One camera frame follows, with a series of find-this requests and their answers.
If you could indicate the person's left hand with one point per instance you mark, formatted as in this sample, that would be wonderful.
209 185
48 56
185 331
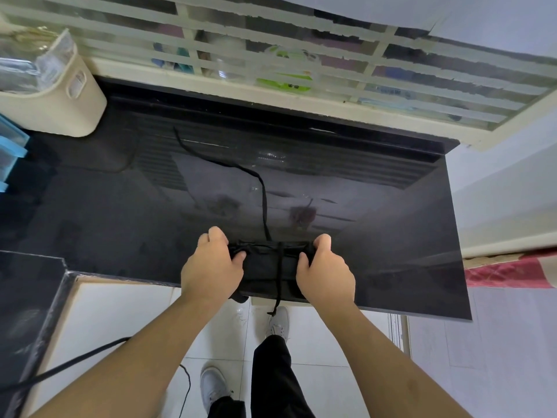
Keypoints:
209 274

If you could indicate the person's right hand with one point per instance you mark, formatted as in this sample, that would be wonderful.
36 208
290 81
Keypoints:
326 280

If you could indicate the person's left thumb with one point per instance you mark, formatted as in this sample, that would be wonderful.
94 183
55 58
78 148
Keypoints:
238 258

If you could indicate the person's right thumb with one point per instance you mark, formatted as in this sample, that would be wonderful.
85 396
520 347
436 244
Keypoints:
303 261

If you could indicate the person's right forearm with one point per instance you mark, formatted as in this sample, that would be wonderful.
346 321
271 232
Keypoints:
391 365

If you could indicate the person's left forearm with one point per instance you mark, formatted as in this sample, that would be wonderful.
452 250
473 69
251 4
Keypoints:
139 361

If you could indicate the white shoe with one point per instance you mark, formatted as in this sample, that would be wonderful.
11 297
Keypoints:
214 385
278 322

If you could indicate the black trousers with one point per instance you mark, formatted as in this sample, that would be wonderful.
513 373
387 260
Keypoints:
272 378

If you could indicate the green and white package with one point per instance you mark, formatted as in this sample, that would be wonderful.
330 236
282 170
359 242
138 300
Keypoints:
287 78

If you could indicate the red patterned cloth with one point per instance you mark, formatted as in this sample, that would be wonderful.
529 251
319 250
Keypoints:
509 272

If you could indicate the teal item behind glass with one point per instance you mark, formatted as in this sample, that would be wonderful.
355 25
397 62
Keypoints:
174 58

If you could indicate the beige plastic basket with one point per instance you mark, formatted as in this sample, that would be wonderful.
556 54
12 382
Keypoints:
56 108

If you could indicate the blue plastic box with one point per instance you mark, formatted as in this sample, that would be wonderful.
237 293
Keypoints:
9 147

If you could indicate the clear plastic bag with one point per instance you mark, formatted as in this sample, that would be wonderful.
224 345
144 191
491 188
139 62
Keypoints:
30 65

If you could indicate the cream window frame with bars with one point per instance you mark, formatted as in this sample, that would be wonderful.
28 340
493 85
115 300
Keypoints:
330 100

